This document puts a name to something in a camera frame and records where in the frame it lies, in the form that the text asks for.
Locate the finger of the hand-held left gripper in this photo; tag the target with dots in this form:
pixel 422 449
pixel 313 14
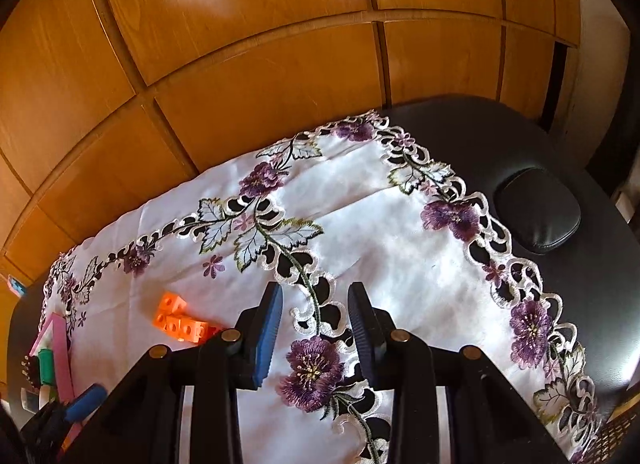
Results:
pixel 85 401

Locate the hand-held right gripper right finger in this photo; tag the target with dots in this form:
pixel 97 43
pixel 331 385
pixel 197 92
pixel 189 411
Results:
pixel 361 329

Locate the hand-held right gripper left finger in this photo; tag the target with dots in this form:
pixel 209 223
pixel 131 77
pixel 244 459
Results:
pixel 265 334

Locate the pink cardboard box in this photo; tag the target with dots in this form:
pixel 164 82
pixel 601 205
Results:
pixel 60 359

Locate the green plastic container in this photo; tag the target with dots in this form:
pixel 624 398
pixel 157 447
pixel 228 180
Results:
pixel 46 366

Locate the red toy block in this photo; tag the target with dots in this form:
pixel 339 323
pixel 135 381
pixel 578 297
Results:
pixel 215 332

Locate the white floral embroidered tablecloth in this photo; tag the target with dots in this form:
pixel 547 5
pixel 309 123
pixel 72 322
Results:
pixel 400 244

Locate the orange toy blocks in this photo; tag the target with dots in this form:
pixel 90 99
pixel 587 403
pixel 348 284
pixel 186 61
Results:
pixel 172 319

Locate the blue and pink object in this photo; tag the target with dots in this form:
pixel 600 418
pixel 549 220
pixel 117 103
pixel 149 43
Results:
pixel 15 286

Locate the black leather cushion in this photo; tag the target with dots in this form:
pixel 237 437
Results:
pixel 537 214

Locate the wicker chair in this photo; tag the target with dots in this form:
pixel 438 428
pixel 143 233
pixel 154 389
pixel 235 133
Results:
pixel 617 436

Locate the wooden wardrobe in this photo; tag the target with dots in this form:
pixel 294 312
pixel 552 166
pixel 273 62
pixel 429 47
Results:
pixel 250 19

